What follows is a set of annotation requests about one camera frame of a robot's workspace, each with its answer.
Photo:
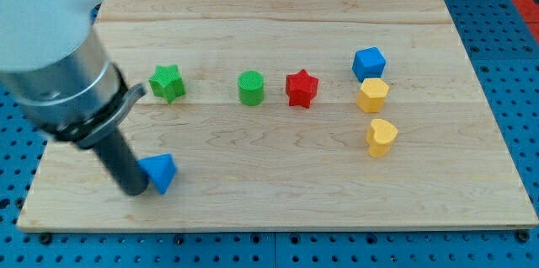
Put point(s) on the red star block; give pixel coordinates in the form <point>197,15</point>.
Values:
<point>301,88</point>

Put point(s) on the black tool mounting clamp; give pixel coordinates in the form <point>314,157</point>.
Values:
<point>94,128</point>

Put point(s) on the yellow heart block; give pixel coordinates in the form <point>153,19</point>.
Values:
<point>380,137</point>

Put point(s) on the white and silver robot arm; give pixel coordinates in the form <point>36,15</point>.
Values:
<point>53,64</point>

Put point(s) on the wooden board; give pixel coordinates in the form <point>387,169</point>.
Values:
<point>275,167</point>

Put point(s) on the yellow hexagon block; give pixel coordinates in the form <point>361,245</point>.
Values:
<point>372,95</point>

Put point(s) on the blue triangle block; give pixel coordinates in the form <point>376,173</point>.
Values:
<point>160,169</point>

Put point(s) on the blue cube block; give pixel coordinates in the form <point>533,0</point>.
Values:
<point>368,63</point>

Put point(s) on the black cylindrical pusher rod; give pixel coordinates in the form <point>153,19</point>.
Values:
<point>117,157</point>

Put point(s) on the green cylinder block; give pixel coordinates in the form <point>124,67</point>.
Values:
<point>251,88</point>

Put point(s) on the green star block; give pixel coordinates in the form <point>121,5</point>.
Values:
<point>167,83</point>

